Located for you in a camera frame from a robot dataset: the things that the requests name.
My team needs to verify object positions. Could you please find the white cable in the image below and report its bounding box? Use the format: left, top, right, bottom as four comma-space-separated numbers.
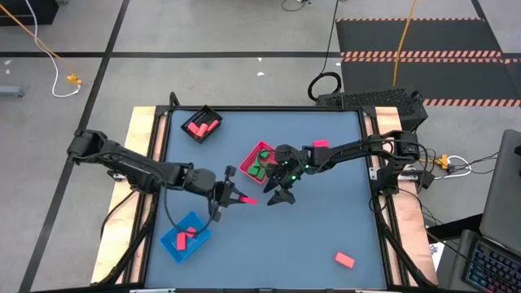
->
23, 0, 81, 98
445, 154, 473, 179

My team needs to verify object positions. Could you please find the black box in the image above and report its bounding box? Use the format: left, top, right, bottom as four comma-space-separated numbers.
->
0, 0, 59, 27

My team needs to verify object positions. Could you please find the thin black floor cable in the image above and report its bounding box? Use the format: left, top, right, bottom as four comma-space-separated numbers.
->
280, 0, 313, 12

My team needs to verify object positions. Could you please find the wooden side board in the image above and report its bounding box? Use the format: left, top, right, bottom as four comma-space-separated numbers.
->
368, 106, 439, 286
90, 106, 169, 285

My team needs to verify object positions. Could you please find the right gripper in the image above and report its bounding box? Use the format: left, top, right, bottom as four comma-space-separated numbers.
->
263, 145, 304, 206

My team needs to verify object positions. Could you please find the blue plastic basket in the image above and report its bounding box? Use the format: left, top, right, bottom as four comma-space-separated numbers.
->
159, 211, 212, 265

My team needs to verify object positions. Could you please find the red plastic basket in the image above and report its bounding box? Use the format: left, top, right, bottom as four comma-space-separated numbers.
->
239, 140, 278, 186

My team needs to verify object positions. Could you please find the black looping arm cable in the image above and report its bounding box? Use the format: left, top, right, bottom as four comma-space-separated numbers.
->
162, 185, 217, 237

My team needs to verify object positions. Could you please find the laptop with backlit keyboard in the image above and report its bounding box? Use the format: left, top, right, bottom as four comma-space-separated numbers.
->
446, 229, 521, 293

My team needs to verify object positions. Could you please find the grey metal floor object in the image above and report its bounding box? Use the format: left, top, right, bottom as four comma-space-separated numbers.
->
0, 84, 26, 98

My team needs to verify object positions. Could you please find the black plastic basket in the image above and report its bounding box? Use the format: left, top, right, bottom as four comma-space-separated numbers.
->
180, 104, 224, 144

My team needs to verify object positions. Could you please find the coiled black floor cable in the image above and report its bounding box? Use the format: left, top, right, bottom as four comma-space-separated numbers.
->
307, 0, 344, 103

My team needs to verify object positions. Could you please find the orange floor cable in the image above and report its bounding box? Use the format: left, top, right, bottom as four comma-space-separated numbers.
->
0, 2, 83, 86
392, 0, 418, 87

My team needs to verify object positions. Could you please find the white printed paper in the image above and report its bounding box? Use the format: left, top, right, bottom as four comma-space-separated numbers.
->
428, 242, 445, 272

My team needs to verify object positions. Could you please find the black orange-striped floor mat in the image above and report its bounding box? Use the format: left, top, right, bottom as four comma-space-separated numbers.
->
335, 17, 504, 59
339, 58, 521, 108

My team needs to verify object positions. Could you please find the black perforated computer tower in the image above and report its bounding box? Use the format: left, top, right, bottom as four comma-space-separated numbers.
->
315, 88, 429, 135

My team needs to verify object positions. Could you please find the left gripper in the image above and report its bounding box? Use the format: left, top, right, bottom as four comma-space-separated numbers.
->
211, 164, 247, 223

